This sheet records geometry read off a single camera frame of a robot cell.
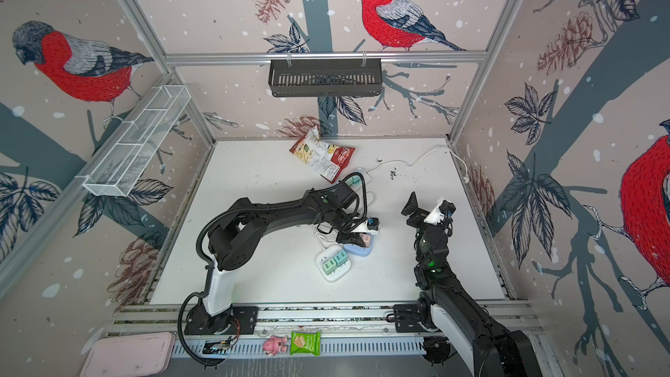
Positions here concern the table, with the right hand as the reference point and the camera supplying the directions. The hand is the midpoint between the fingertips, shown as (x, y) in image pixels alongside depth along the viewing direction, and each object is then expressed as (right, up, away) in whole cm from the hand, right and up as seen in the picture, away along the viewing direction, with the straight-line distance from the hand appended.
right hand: (424, 200), depth 80 cm
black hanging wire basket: (-36, +47, +27) cm, 65 cm away
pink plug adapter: (-18, -13, +2) cm, 22 cm away
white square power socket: (-30, -18, +4) cm, 36 cm away
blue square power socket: (-20, -18, +5) cm, 27 cm away
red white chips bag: (-31, +12, +27) cm, 43 cm away
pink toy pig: (-44, -37, -12) cm, 59 cm away
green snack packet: (-36, -37, -11) cm, 52 cm away
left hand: (-19, -14, +5) cm, 24 cm away
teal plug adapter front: (-26, -18, -1) cm, 32 cm away
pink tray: (-83, -39, -12) cm, 92 cm away
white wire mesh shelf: (-89, +10, -8) cm, 90 cm away
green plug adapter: (-30, -20, -2) cm, 36 cm away
